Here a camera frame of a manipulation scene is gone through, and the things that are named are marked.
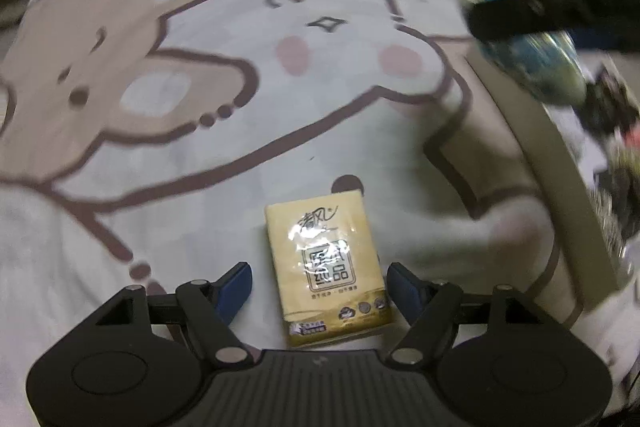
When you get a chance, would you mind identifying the bear printed blanket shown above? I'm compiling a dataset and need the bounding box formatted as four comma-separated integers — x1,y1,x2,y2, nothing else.
0,0,640,427

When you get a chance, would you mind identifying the white cardboard box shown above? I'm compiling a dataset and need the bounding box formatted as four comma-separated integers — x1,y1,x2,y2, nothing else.
465,48,640,314

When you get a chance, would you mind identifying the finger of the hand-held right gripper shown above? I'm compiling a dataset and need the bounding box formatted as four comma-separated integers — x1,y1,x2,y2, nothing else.
466,0,582,44

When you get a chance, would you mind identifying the yellow tissue packet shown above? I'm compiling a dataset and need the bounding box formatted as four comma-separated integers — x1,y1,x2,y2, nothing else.
263,188,401,349

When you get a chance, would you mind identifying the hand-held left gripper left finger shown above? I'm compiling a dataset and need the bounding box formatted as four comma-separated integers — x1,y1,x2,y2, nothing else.
92,261,256,365

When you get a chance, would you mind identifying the dark crochet flower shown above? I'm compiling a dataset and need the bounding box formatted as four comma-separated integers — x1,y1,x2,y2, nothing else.
582,66,640,138

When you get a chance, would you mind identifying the blue white shell pouch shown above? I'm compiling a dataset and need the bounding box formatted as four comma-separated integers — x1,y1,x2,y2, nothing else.
457,0,589,106

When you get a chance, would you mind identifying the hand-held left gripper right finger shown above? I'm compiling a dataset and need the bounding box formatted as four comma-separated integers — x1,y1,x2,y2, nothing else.
385,262,546,365

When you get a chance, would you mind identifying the clear bag of hair ties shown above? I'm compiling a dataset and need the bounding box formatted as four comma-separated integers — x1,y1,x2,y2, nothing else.
594,146,640,259

